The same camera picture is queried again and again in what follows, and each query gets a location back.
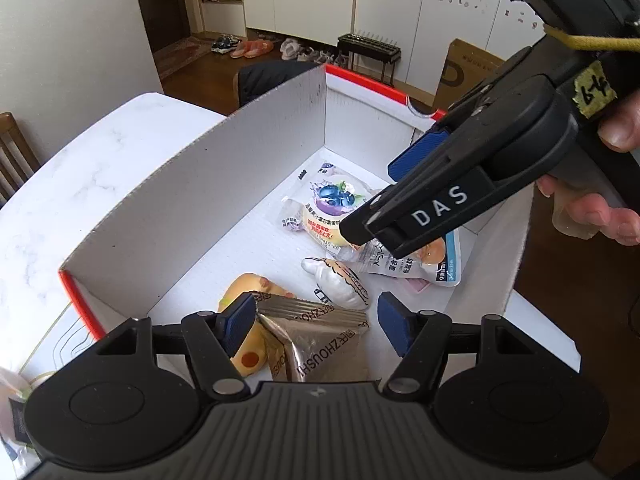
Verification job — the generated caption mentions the black metal rack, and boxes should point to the black metal rack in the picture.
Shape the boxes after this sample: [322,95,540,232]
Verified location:
[336,32,402,87]

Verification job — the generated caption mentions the white small snack packet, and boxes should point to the white small snack packet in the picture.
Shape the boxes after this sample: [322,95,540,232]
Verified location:
[300,256,372,312]

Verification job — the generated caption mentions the white cardboard box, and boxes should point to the white cardboard box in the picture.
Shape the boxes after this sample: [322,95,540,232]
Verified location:
[59,62,583,391]

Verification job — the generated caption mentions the large cardboard box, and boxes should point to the large cardboard box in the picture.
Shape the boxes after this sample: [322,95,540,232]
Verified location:
[432,38,507,112]

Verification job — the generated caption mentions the yellow bread packet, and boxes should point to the yellow bread packet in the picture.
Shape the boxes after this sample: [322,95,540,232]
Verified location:
[216,272,297,377]

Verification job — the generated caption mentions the person's right hand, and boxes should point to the person's right hand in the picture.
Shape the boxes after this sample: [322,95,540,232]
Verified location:
[537,105,640,247]

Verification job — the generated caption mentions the orange slippers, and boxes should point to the orange slippers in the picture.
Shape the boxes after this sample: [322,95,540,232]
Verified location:
[230,39,275,60]

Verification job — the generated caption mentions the white marble desktop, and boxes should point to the white marble desktop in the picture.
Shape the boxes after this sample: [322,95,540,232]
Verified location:
[0,92,584,480]

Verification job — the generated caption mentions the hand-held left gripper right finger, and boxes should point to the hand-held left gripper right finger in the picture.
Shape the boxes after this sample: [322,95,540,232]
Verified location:
[377,291,531,401]

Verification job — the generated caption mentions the white orange snack packet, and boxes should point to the white orange snack packet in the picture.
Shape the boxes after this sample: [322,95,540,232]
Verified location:
[345,230,464,289]

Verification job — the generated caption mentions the silver foil snack packet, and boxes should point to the silver foil snack packet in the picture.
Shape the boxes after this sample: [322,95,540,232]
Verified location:
[254,295,372,384]

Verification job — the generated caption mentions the dark wooden door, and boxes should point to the dark wooden door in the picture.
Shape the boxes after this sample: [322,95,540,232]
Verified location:
[131,0,192,54]

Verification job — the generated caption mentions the white cabinet with stickers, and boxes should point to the white cabinet with stickers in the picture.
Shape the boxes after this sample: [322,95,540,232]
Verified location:
[351,0,547,97]

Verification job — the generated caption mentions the yellow elastic cord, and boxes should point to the yellow elastic cord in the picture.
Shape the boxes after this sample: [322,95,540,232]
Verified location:
[542,22,640,54]

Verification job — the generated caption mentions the wooden chair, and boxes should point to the wooden chair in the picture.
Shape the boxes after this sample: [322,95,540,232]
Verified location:
[0,112,42,207]

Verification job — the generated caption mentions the blueberry cake packet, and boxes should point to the blueberry cake packet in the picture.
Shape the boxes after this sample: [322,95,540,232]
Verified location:
[279,161,387,252]

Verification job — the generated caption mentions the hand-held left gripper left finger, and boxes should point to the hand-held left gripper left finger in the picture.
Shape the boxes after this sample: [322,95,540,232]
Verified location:
[97,292,257,401]

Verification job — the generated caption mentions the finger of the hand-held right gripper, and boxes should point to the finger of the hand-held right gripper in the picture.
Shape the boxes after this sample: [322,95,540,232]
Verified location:
[340,76,543,246]
[389,42,556,181]

